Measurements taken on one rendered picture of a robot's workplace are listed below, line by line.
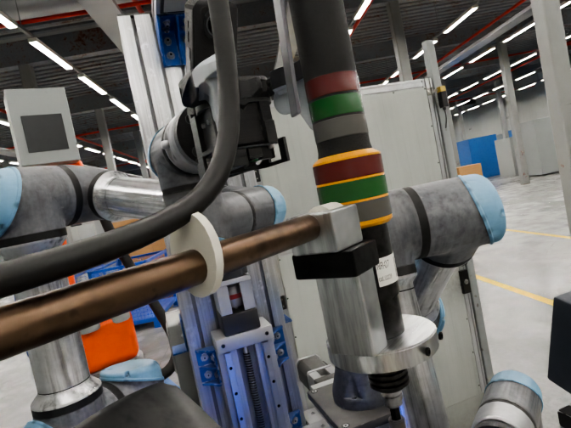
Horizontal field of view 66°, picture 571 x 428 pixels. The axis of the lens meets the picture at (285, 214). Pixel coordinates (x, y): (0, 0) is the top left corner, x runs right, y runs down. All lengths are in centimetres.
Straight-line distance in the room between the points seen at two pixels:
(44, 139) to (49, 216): 333
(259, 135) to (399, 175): 205
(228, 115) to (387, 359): 16
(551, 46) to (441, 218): 646
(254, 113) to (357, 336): 23
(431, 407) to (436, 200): 30
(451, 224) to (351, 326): 46
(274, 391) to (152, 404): 76
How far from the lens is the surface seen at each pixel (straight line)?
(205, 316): 113
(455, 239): 71
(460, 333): 272
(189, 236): 17
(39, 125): 419
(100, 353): 415
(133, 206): 81
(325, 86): 27
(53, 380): 89
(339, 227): 23
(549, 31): 713
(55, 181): 87
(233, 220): 59
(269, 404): 114
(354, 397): 110
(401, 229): 67
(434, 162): 256
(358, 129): 27
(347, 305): 26
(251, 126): 41
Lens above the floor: 155
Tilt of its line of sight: 3 degrees down
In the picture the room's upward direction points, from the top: 11 degrees counter-clockwise
